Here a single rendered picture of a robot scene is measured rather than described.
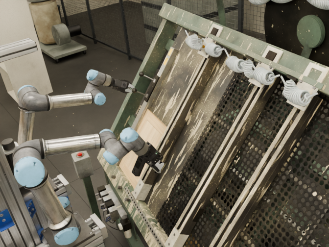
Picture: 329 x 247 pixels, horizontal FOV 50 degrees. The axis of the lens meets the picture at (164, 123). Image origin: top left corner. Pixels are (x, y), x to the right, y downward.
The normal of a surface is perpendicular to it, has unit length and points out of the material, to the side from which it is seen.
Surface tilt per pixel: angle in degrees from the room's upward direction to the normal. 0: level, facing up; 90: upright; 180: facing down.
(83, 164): 90
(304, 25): 90
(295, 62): 54
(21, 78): 90
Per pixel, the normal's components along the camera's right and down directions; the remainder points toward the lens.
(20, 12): 0.61, 0.37
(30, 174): 0.38, 0.34
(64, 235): 0.44, 0.55
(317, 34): -0.89, 0.31
